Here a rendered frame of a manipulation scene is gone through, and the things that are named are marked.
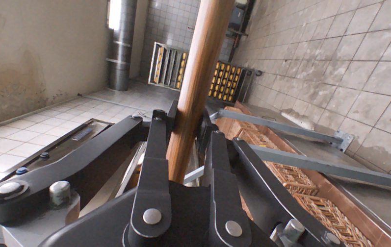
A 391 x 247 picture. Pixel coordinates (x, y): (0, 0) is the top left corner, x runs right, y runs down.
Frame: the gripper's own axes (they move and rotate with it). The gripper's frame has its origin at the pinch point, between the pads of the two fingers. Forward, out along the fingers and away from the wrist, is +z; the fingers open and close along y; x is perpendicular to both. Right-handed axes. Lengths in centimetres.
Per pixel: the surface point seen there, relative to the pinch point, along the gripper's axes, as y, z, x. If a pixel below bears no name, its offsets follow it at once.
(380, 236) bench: 62, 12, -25
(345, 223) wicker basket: 59, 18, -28
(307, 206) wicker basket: 48, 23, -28
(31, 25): -141, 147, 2
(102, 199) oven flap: -32, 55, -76
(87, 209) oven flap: -37, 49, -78
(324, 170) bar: 61, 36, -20
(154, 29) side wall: -116, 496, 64
